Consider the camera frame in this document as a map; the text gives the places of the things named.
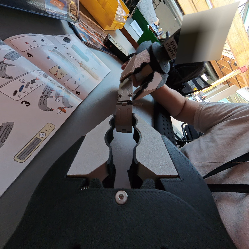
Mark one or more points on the colourful booklet under box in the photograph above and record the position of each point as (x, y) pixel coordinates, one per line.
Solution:
(91, 31)

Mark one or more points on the person's right hand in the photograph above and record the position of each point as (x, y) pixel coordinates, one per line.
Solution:
(124, 66)

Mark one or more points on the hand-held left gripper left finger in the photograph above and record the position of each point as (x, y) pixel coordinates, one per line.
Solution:
(91, 155)

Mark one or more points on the black perforated chair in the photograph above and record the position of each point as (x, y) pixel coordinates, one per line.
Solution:
(164, 120)

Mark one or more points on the person's right forearm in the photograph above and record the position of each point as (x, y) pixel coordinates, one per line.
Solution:
(173, 103)

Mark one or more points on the grey curved toy panel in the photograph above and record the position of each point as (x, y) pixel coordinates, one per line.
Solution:
(123, 116)

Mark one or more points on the person's beige shirt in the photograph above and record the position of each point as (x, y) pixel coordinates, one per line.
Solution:
(217, 136)

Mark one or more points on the thin grey toy axle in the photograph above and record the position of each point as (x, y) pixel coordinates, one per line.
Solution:
(137, 104)

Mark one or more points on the grey desk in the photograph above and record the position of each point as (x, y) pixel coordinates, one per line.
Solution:
(93, 109)

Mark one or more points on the small black box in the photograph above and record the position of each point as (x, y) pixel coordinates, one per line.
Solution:
(116, 46)

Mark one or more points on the toy instruction booklet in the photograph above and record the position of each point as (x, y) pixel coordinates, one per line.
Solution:
(38, 87)

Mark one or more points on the green board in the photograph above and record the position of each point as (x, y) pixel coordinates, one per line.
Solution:
(145, 25)

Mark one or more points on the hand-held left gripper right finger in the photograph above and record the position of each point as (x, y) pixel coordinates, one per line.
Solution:
(153, 155)

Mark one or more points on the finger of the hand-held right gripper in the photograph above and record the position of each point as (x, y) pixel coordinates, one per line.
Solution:
(151, 85)
(136, 64)

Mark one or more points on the dark blue toy box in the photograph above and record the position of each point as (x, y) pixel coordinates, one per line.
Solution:
(38, 7)

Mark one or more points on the clear plastic bag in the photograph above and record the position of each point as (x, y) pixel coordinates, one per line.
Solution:
(121, 11)

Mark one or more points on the yellow plastic bin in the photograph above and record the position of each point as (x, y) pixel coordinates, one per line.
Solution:
(103, 11)

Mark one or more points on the grey toy beam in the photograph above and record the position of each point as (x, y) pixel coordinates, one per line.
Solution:
(125, 89)

